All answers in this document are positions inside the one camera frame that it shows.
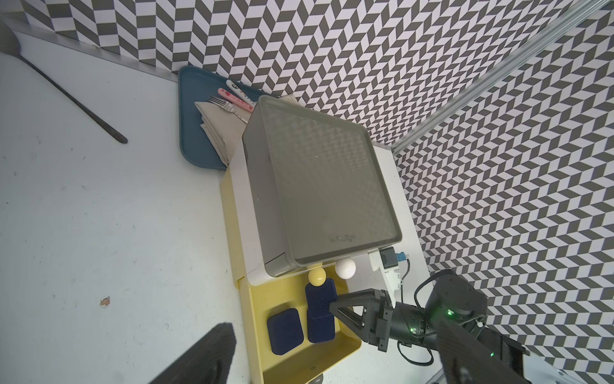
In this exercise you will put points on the navy brooch box two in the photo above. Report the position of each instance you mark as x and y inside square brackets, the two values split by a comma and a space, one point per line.
[320, 297]

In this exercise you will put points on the navy brooch box one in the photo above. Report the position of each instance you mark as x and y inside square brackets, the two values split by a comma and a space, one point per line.
[321, 329]

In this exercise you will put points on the blue tray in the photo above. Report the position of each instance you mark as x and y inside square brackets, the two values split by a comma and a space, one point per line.
[197, 85]

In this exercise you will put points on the three-tier drawer cabinet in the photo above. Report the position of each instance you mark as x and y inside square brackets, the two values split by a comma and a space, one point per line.
[303, 189]

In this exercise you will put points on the white handled utensil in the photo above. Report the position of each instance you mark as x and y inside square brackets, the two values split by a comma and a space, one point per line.
[240, 93]

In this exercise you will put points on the aluminium corner post right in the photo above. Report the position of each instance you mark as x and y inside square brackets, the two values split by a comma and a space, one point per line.
[554, 30]

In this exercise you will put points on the yellow bottom drawer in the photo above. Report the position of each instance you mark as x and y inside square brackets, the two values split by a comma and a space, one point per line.
[302, 364]

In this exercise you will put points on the black spoon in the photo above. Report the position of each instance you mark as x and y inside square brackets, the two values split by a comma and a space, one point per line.
[10, 45]

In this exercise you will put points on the patterned spoon pink handle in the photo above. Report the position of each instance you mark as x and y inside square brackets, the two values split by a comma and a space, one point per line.
[230, 103]

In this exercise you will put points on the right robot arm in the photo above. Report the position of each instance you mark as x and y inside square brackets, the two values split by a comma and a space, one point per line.
[536, 370]

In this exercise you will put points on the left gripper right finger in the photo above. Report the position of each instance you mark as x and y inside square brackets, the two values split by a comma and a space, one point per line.
[488, 358]

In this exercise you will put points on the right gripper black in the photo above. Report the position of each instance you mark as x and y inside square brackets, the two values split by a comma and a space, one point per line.
[371, 315]

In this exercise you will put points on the navy brooch box three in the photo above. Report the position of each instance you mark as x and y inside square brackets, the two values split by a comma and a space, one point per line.
[285, 331]

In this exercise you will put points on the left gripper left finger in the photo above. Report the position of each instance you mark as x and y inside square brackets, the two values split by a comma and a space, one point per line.
[208, 361]

